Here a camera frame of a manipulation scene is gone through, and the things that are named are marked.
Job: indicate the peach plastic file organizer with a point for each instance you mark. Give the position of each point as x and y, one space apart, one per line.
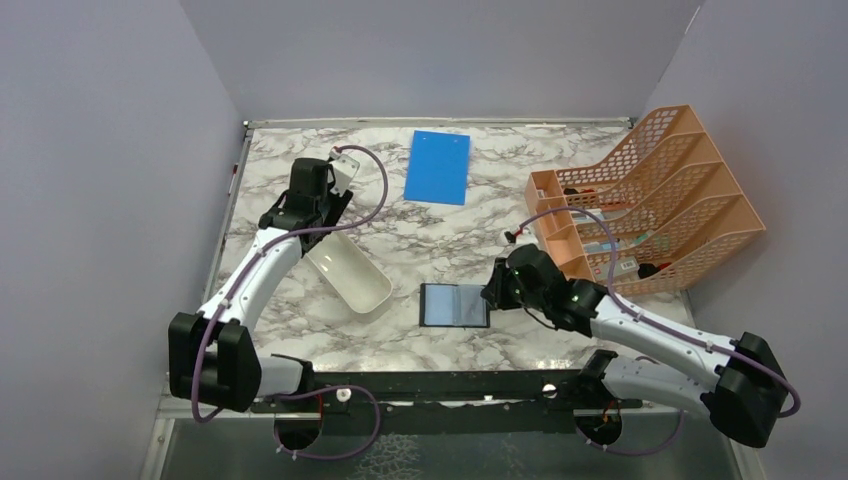
659 212

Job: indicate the black leather card holder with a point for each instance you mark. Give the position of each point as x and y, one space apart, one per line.
452 306

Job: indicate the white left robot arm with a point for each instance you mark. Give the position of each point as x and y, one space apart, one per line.
212 358

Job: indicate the blue flat board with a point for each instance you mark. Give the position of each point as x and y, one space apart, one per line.
438 167

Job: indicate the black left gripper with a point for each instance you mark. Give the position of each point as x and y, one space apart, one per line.
339 201

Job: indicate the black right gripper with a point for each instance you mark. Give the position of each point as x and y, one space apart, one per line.
495 290

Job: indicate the white oblong plastic tray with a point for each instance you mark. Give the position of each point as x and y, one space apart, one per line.
350 272

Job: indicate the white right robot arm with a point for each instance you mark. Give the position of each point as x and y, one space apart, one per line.
736 383

